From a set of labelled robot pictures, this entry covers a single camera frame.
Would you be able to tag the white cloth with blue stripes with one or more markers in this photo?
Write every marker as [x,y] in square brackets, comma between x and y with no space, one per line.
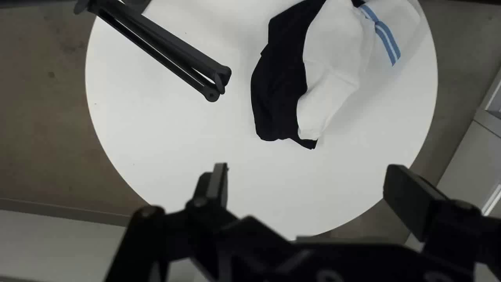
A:
[349,45]

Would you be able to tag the round white table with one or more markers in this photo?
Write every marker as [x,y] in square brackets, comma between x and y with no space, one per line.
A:
[160,134]

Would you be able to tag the black clamp-on stand with arm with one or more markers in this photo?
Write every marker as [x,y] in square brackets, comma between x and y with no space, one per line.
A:
[188,63]

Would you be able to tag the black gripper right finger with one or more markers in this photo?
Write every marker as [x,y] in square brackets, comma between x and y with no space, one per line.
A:
[412,198]

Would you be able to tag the black cloth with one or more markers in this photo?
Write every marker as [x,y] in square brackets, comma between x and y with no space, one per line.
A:
[279,79]

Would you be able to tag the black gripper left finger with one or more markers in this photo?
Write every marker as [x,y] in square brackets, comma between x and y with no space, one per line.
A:
[211,190]

